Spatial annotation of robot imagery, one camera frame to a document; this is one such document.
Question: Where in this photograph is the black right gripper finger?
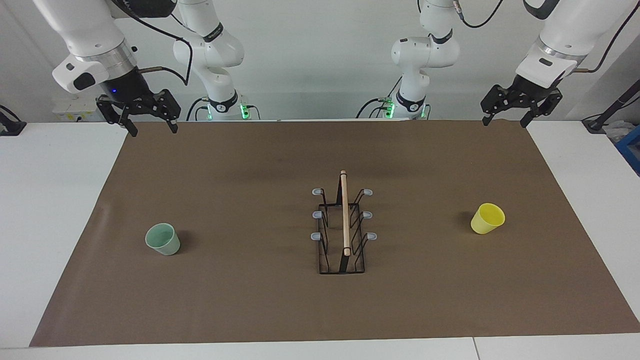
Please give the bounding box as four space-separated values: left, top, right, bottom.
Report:
96 96 139 138
150 89 182 134

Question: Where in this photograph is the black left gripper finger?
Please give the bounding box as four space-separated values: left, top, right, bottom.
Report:
480 85 518 126
520 89 563 129

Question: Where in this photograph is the yellow plastic cup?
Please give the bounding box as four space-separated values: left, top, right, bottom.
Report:
470 203 506 235

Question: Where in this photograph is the pale green plastic cup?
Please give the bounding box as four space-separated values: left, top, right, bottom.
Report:
145 223 181 256

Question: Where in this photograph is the black stand pole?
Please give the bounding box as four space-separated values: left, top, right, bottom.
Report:
582 79 640 133

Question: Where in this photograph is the clear plastic bag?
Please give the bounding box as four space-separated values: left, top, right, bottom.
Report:
604 121 636 143

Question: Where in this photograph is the blue box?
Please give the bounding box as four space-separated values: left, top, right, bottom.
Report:
616 125 640 176

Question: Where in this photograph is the brown table mat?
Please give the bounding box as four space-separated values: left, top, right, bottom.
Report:
29 119 640 347

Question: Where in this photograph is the black right base cable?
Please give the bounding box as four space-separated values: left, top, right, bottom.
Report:
186 96 208 122

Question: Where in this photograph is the black base cable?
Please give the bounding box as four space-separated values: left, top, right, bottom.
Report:
186 96 208 122
356 75 403 119

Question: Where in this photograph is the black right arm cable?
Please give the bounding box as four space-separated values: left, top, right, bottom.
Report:
112 0 194 87

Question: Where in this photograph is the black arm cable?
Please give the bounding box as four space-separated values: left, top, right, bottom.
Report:
112 0 194 87
452 0 640 74

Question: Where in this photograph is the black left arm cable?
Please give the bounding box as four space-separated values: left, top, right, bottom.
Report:
452 0 640 74

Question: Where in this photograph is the black left base cable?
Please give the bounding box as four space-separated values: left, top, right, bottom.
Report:
356 75 403 119

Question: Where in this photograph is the black wire cup rack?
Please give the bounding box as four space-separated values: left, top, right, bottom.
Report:
311 170 378 275

